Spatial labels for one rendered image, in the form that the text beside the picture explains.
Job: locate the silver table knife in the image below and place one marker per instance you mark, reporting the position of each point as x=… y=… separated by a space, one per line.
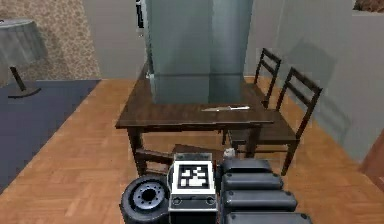
x=226 y=108

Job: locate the dark brown wooden table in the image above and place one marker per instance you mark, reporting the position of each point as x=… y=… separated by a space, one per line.
x=186 y=115

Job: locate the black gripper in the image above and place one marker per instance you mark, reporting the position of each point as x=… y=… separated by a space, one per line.
x=146 y=200

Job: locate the silver grey fridge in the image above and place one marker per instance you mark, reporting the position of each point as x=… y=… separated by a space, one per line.
x=200 y=50

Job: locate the brown wooden door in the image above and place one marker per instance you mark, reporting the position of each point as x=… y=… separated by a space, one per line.
x=375 y=160

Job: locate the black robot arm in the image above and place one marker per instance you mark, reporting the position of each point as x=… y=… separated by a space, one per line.
x=246 y=193

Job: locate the dark brown wooden chair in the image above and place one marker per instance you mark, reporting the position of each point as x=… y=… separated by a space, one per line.
x=268 y=71
x=286 y=130
x=160 y=156

